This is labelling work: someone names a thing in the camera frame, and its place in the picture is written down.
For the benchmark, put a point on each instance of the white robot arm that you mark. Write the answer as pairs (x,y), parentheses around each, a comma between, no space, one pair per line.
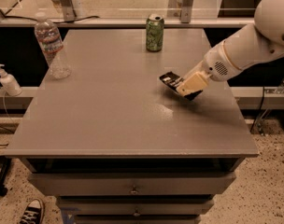
(259,42)

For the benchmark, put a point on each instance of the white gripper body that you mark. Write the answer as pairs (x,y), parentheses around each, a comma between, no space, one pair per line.
(214,63)

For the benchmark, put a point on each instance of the grey drawer cabinet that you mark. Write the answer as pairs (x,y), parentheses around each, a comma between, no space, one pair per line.
(114,115)

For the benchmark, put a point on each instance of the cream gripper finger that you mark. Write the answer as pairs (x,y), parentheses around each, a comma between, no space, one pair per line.
(193,83)

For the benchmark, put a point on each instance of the bottom grey drawer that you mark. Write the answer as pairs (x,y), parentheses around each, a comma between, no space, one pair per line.
(137,220)

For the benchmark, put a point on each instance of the clear plastic water bottle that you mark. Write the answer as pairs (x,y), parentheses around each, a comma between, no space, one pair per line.
(50,41)

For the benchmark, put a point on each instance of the green soda can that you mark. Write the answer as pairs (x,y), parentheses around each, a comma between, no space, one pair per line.
(154,32)

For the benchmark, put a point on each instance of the black floor stand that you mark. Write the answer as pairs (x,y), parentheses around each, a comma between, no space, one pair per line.
(0,178)

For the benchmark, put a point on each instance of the white pump sanitizer bottle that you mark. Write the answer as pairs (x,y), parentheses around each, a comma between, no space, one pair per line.
(9,82)

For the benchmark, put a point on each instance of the top grey drawer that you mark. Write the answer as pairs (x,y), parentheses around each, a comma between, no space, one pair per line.
(132,184)

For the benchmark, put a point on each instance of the middle grey drawer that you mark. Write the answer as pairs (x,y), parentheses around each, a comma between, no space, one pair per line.
(136,205)

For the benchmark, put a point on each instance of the grey drawer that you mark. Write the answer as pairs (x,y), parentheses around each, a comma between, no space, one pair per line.
(137,220)
(132,184)
(136,205)

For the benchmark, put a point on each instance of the black white sneaker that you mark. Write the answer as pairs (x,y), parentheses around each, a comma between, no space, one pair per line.
(33,213)

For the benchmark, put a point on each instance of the black rxbar chocolate wrapper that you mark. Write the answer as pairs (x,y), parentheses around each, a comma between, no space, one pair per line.
(172,81)

